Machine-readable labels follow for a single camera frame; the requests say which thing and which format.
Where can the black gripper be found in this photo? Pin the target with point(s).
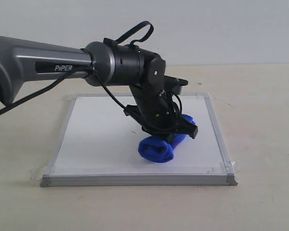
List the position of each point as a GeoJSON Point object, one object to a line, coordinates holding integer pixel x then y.
{"type": "Point", "coordinates": [160, 112]}

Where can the blue cloth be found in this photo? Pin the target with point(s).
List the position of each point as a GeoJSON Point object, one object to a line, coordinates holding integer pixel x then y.
{"type": "Point", "coordinates": [157, 150]}

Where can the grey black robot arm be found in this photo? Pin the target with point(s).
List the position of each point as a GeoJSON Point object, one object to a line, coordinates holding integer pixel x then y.
{"type": "Point", "coordinates": [100, 64]}

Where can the clear tape back right corner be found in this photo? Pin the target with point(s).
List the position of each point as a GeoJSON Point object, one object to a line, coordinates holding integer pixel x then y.
{"type": "Point", "coordinates": [196, 95]}

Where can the clear tape corner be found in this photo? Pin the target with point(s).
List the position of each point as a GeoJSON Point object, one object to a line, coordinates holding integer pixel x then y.
{"type": "Point", "coordinates": [196, 95]}
{"type": "Point", "coordinates": [38, 173]}
{"type": "Point", "coordinates": [224, 168]}
{"type": "Point", "coordinates": [69, 97]}

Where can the clear tape front right corner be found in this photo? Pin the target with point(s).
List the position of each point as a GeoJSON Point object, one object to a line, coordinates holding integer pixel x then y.
{"type": "Point", "coordinates": [224, 168]}

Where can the clear tape back left corner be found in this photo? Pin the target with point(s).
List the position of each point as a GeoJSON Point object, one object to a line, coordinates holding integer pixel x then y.
{"type": "Point", "coordinates": [69, 97]}

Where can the clear tape front left corner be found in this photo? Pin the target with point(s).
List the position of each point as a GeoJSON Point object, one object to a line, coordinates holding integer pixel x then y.
{"type": "Point", "coordinates": [38, 173]}

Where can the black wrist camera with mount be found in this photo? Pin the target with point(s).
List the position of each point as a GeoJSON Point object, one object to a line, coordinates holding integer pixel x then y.
{"type": "Point", "coordinates": [174, 84]}

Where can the white board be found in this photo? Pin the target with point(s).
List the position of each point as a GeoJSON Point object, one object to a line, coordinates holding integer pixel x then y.
{"type": "Point", "coordinates": [98, 146]}

